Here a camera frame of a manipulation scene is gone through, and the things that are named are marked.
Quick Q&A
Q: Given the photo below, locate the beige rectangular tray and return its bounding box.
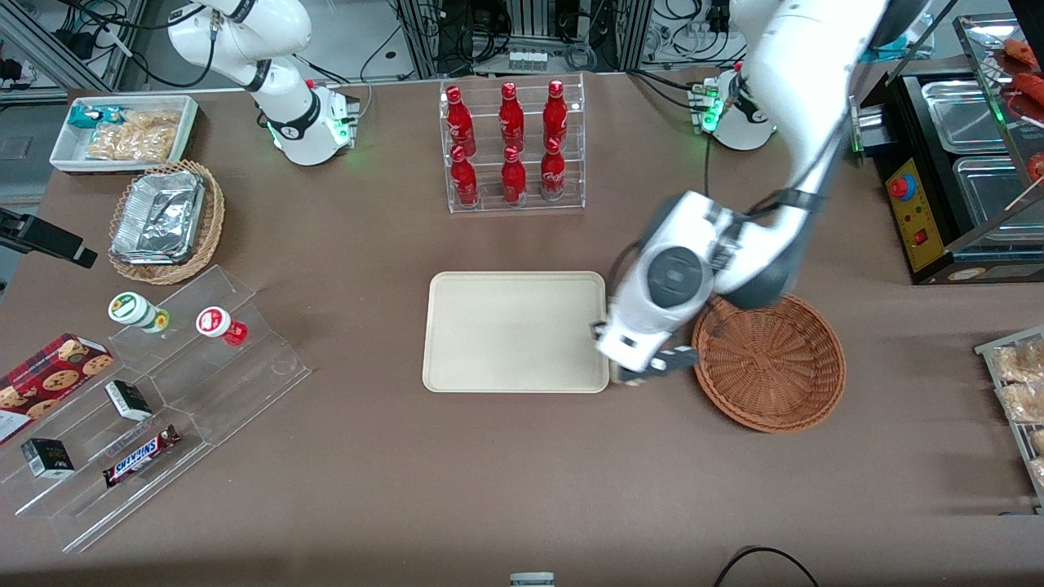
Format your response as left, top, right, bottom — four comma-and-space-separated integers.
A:
422, 271, 611, 395

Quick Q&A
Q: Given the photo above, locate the brown round wicker basket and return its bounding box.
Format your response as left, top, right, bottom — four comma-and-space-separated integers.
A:
692, 293, 847, 434

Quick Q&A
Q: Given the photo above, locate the tray of packaged bread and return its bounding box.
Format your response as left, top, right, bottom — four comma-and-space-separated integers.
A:
975, 324, 1044, 514

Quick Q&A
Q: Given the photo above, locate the light oval wicker basket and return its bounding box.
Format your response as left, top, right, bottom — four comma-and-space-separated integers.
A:
108, 160, 226, 286

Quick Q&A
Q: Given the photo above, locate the aluminium foil tray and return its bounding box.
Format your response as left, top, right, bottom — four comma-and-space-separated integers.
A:
110, 170, 206, 266

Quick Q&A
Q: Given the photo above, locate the red cola bottle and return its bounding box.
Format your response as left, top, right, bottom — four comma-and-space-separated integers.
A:
498, 82, 525, 152
543, 79, 568, 148
445, 86, 476, 156
540, 137, 566, 201
501, 147, 528, 205
450, 145, 480, 207

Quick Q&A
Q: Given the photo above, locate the clear acrylic bottle rack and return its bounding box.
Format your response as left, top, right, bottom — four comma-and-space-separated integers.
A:
439, 73, 586, 214

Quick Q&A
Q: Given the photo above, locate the black food warmer machine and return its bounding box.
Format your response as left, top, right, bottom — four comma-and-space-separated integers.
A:
860, 12, 1044, 286

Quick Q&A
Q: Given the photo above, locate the silver black controller box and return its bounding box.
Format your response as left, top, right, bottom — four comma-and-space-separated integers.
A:
850, 96, 891, 157

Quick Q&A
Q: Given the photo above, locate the wrapped rice cracker snack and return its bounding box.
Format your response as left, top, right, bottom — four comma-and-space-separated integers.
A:
991, 341, 1044, 384
999, 383, 1044, 423

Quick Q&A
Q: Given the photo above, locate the teal plastic bag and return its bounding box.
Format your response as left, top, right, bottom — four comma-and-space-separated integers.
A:
866, 39, 929, 62

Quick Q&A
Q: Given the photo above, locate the clear acrylic stepped display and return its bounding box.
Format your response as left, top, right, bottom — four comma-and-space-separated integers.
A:
0, 265, 312, 554

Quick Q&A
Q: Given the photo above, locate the red lid yogurt cup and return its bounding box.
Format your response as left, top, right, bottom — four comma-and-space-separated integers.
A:
196, 307, 249, 346

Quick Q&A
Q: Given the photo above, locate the green lid yogurt cup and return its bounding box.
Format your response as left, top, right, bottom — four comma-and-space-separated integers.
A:
108, 292, 170, 333

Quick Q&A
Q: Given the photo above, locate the Snickers chocolate bar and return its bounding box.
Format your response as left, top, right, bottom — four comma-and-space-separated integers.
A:
102, 424, 181, 488

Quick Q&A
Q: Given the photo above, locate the small black box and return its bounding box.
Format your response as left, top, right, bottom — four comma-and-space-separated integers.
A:
104, 380, 153, 422
20, 438, 76, 479

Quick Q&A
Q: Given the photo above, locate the clear bag of crackers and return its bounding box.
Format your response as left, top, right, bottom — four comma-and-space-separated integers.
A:
86, 110, 182, 162

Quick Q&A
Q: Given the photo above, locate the red tartan cookie box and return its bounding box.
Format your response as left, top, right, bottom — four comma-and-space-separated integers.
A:
0, 333, 115, 447

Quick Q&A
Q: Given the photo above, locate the teal snack packet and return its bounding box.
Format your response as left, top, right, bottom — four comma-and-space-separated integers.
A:
67, 104, 123, 130

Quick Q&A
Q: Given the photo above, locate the white rectangular snack bin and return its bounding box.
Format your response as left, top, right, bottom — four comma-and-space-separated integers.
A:
49, 95, 200, 174

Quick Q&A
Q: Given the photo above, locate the black cable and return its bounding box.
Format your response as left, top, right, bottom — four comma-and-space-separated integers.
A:
714, 546, 821, 587

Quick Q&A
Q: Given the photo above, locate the black clamp bracket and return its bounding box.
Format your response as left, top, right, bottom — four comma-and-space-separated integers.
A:
0, 208, 99, 268

